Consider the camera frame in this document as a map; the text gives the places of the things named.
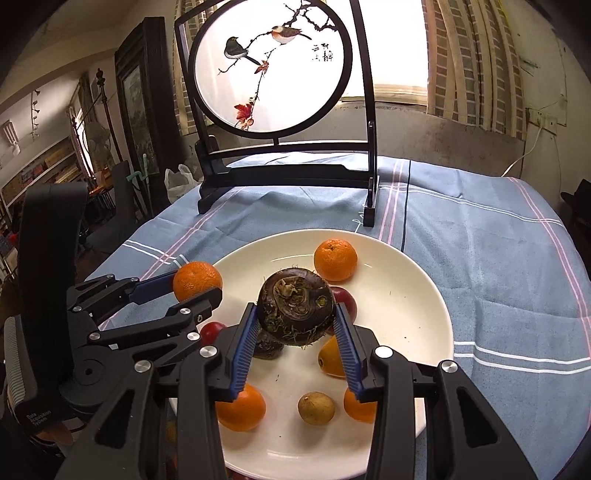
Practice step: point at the brick pattern curtain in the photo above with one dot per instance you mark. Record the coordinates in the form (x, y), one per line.
(184, 106)
(475, 69)

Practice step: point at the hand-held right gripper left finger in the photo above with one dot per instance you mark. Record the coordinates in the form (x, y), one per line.
(244, 350)

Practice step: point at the dark brown water chestnut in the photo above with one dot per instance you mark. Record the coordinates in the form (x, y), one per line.
(295, 300)
(268, 346)

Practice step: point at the bright window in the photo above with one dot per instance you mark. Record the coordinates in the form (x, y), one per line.
(397, 46)

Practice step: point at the dark framed painting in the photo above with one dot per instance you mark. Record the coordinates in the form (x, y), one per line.
(138, 92)

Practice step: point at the white wall power outlet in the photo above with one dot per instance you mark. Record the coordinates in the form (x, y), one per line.
(542, 121)

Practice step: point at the orange tangerine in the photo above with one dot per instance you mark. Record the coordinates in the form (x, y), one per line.
(358, 408)
(242, 408)
(328, 357)
(196, 279)
(335, 259)

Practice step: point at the wall bookshelf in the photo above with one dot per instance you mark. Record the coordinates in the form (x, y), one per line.
(41, 166)

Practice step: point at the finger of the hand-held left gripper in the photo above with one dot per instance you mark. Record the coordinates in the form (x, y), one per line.
(207, 304)
(157, 286)

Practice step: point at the black hat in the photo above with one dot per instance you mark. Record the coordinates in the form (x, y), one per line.
(577, 198)

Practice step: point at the white round plate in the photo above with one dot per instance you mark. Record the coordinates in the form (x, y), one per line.
(401, 323)

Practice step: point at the bird painting table screen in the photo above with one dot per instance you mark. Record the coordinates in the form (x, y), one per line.
(277, 69)

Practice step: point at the standing fan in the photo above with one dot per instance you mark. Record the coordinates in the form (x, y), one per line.
(98, 138)

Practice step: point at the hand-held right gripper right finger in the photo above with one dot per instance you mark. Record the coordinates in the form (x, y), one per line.
(346, 350)

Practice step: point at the white plastic bag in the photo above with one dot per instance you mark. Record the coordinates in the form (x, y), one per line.
(178, 182)

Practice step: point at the blue striped tablecloth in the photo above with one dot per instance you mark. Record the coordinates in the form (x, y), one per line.
(485, 258)

